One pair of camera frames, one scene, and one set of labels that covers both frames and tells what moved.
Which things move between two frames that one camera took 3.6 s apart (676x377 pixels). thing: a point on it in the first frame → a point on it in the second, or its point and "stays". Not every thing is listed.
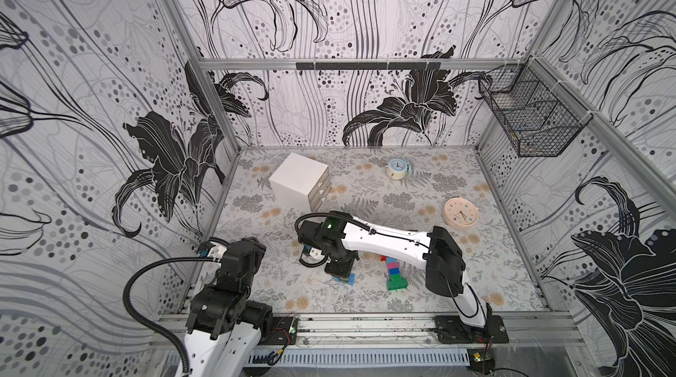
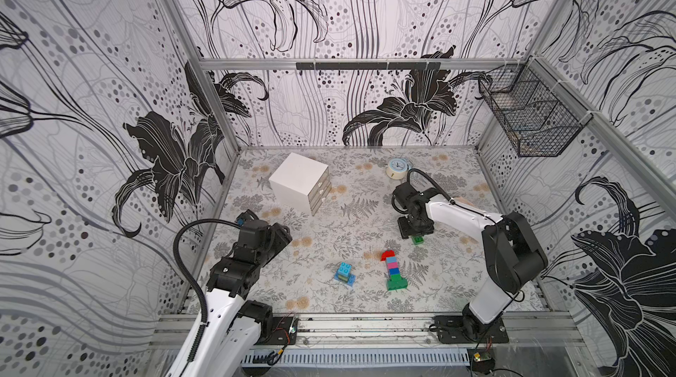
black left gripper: [260, 250] → [281, 238]
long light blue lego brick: [350, 280] stays
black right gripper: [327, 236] → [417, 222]
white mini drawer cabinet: [300, 182] stays
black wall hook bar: [366, 65] stays
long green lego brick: [397, 282] stays
